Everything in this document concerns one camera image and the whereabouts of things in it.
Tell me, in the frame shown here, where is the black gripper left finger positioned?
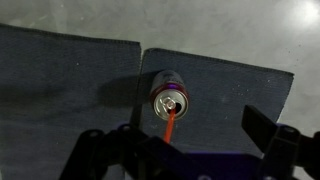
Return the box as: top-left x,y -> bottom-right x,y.
59,109 -> 158,180

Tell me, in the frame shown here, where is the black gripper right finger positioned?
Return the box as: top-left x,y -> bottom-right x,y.
241,104 -> 320,180

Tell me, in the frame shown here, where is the orange drinking straw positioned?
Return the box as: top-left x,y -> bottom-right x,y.
162,105 -> 177,145

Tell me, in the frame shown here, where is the silver red soda can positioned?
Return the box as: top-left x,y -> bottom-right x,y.
148,69 -> 190,121

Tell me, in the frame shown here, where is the dark blue cloth mat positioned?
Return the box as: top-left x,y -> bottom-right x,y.
131,47 -> 295,158
0,22 -> 142,180

